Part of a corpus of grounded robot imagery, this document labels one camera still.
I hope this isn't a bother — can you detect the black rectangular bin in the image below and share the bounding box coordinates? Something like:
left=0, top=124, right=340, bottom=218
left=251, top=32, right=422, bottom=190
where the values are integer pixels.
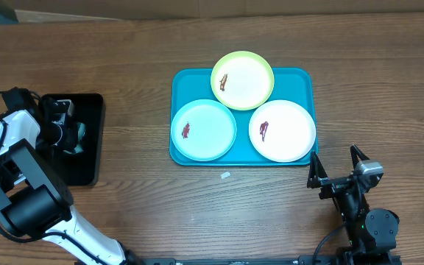
left=36, top=93, right=105, bottom=186

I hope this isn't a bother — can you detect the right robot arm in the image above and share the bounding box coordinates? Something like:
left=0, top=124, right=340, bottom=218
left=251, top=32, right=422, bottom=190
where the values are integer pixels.
left=307, top=145, right=401, bottom=264

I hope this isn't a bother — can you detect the green scrubbing sponge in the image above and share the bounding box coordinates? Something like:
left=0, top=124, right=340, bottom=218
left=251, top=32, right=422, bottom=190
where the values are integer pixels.
left=63, top=122, right=85, bottom=155

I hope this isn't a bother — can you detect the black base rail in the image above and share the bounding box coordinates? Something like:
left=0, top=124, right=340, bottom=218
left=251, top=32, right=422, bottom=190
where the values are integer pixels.
left=142, top=255, right=403, bottom=265

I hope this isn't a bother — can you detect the yellow-green plate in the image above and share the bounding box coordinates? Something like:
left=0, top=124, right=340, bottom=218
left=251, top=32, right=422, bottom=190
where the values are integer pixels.
left=210, top=51, right=275, bottom=110

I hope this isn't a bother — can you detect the light blue plate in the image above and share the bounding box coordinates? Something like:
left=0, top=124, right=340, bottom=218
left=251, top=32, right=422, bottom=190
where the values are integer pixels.
left=170, top=99, right=237, bottom=162

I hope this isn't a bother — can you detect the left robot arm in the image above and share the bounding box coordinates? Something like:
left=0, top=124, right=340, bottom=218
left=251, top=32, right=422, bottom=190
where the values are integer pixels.
left=0, top=88, right=141, bottom=264

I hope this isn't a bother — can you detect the teal plastic tray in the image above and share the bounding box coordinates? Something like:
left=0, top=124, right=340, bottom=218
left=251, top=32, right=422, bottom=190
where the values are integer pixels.
left=169, top=67, right=315, bottom=166

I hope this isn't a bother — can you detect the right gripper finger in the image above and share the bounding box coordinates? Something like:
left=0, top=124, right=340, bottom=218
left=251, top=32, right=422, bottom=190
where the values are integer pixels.
left=350, top=144, right=369, bottom=169
left=308, top=151, right=328, bottom=181

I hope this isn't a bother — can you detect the white pink plate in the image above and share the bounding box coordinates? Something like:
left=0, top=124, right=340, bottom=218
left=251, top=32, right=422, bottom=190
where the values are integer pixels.
left=248, top=99, right=317, bottom=163

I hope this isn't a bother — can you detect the small white paper scrap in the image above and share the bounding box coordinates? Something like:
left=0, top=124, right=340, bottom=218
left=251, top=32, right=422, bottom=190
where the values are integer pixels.
left=221, top=172, right=230, bottom=179

